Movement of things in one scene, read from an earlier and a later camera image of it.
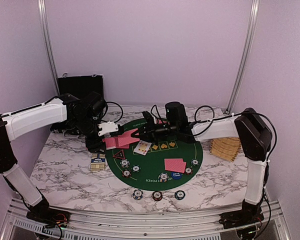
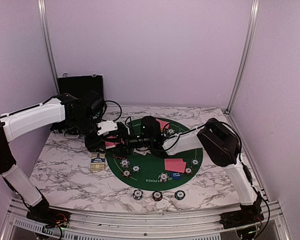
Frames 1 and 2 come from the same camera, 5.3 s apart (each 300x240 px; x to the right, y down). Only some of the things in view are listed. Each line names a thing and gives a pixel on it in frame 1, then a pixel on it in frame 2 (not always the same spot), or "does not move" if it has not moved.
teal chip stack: x=179 y=195 does not move
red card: x=174 y=164 does not move
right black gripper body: x=156 y=132 -> x=133 y=142
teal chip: x=195 y=162 does not move
